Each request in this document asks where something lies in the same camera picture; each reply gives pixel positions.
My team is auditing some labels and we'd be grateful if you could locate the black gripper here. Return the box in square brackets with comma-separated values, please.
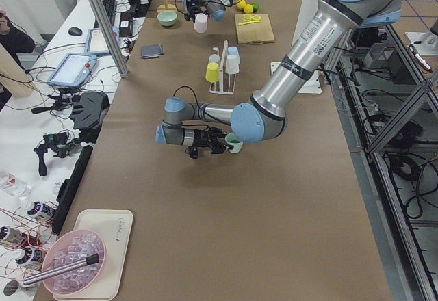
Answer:
[184, 0, 211, 21]
[193, 127, 229, 155]

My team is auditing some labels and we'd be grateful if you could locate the pink plastic cup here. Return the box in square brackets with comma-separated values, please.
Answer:
[194, 13, 208, 34]

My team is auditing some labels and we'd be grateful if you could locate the green plastic cup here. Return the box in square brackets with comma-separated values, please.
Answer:
[224, 133, 244, 154]

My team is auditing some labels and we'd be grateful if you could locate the grey plastic cup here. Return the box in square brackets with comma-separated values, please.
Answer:
[209, 53, 220, 64]

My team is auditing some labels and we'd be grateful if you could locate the light blue plastic cup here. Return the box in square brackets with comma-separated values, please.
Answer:
[227, 46, 240, 58]

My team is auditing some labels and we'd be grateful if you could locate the yellow plastic cup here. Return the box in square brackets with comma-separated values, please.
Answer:
[205, 62, 219, 83]

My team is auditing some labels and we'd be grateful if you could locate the white plastic cup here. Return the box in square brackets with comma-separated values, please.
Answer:
[225, 54, 240, 75]

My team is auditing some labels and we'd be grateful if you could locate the mint green bowl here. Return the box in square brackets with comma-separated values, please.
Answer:
[157, 10, 178, 27]

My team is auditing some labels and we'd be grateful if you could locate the yellow plastic knife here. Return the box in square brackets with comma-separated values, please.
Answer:
[237, 21, 263, 26]

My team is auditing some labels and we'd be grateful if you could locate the green lime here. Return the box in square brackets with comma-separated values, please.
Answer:
[252, 2, 259, 12]

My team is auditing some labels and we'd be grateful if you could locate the grey folded cloth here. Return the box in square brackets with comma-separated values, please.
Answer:
[141, 44, 164, 59]

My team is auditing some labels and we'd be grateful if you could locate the wooden cutting board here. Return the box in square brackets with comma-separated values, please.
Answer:
[234, 14, 275, 44]

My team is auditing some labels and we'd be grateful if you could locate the black keyboard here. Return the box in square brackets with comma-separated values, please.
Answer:
[101, 0, 116, 26]

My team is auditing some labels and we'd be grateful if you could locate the blue teach pendant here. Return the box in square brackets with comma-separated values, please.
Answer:
[47, 53, 97, 88]
[84, 28, 110, 55]

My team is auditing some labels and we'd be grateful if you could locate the black computer mouse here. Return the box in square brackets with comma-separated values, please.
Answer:
[68, 27, 83, 36]

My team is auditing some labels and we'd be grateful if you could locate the cream plastic tray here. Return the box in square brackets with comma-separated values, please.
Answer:
[53, 209, 134, 301]

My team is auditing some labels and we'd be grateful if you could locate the pink bowl of ice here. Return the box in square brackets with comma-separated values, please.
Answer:
[42, 229, 106, 296]

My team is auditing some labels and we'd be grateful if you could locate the clear plastic bottle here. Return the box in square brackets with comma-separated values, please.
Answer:
[1, 170, 31, 198]

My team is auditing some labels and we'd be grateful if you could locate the white wire cup rack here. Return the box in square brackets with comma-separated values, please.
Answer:
[209, 40, 237, 95]

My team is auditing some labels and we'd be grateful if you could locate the aluminium frame post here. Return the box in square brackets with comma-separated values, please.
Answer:
[88, 0, 128, 78]

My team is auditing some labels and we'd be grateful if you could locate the metal scoop handle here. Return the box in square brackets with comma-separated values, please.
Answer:
[23, 253, 99, 286]

